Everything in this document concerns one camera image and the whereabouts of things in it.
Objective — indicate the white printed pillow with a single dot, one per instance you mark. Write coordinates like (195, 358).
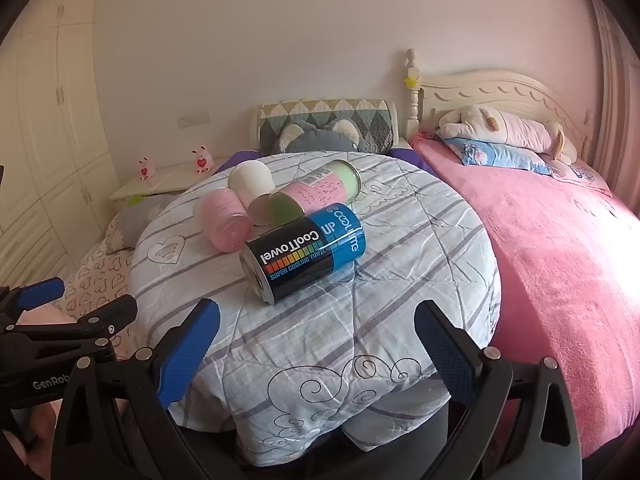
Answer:
(585, 176)

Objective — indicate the yellow star ornament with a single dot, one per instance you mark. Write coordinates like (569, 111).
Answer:
(410, 81)

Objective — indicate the purple bed sheet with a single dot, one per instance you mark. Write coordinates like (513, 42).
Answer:
(406, 156)

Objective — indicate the pink rabbit figurine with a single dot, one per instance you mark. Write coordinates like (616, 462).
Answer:
(201, 160)
(146, 169)

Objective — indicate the cream wardrobe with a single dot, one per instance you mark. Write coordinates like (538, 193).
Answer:
(50, 110)

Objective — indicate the pink cup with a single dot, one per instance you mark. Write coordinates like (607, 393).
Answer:
(222, 217)

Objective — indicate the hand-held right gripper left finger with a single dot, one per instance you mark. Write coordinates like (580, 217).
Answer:
(185, 355)

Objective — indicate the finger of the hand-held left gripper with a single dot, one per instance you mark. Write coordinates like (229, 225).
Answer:
(40, 294)
(107, 316)

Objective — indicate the pink and green can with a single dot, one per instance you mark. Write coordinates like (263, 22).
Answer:
(315, 190)

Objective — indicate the striped light quilt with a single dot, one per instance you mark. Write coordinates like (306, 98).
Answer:
(350, 335)

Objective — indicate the heart print sheet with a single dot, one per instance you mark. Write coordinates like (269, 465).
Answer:
(100, 270)

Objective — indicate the blue printed pillow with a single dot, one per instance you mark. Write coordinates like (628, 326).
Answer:
(480, 154)

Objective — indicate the diamond pattern quilted cushion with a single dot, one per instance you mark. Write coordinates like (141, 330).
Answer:
(325, 110)

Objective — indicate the cream wooden bed headboard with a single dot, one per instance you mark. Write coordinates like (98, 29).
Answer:
(500, 92)

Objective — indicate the light curtain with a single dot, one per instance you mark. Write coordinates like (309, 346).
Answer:
(620, 85)

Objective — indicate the white and pink plush toy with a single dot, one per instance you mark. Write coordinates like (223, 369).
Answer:
(515, 130)

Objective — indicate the cream nightstand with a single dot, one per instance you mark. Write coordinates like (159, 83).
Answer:
(170, 178)

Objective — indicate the blue and black can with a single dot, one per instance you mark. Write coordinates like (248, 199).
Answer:
(310, 255)

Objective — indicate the grey koala cushion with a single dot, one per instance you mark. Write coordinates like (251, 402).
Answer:
(315, 141)

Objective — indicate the white cup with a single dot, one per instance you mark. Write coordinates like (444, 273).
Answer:
(250, 180)

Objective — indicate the pink blanket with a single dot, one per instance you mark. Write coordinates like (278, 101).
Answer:
(550, 285)

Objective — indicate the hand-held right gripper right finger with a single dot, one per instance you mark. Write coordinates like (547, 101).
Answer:
(446, 355)

